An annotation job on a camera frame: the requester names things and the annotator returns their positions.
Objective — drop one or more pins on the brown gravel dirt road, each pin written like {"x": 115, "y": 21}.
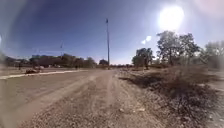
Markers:
{"x": 83, "y": 100}

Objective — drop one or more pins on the pale concrete kerb strip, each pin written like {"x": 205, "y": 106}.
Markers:
{"x": 36, "y": 73}

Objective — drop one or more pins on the dry scrub ground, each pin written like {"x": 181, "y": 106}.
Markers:
{"x": 180, "y": 90}

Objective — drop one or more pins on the large leafy tree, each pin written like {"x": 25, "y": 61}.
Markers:
{"x": 173, "y": 46}

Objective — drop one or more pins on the row of trees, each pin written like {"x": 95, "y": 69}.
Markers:
{"x": 60, "y": 61}

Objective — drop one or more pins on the dark green tree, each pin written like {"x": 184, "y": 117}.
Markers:
{"x": 143, "y": 57}

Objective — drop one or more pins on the small dark tree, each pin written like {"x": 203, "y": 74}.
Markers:
{"x": 103, "y": 62}

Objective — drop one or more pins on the tall thin pole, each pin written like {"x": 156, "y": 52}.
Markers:
{"x": 108, "y": 43}

